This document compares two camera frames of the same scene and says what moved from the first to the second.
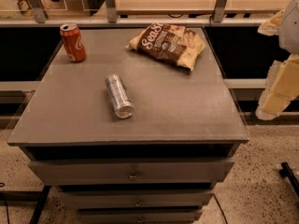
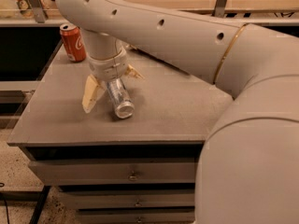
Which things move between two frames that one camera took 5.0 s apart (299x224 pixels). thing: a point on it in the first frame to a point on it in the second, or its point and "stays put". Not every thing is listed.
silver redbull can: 120,96 stays put
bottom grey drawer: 137,216 stays put
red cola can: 73,42 stays put
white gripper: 290,28 to 107,68
